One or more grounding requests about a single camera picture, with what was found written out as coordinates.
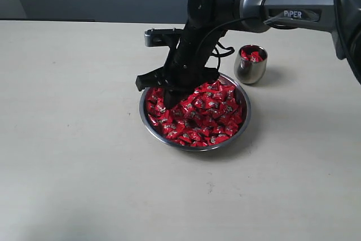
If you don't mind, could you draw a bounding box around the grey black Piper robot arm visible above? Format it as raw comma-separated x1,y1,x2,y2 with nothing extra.
135,0,360,108

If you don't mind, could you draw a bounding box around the red candy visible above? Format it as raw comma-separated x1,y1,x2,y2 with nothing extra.
241,50,264,63

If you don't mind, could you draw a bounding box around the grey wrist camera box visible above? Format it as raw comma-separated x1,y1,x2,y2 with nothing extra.
144,28,183,48

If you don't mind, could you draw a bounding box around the small steel cup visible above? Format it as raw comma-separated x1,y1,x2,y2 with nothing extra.
234,45,268,85

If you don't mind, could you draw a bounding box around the round steel bowl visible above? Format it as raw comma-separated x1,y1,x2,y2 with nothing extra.
139,73,252,152

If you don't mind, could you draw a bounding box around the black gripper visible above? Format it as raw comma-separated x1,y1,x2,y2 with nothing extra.
135,25,227,109

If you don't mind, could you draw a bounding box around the pile of red wrapped candies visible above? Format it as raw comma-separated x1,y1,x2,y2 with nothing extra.
146,80,245,147

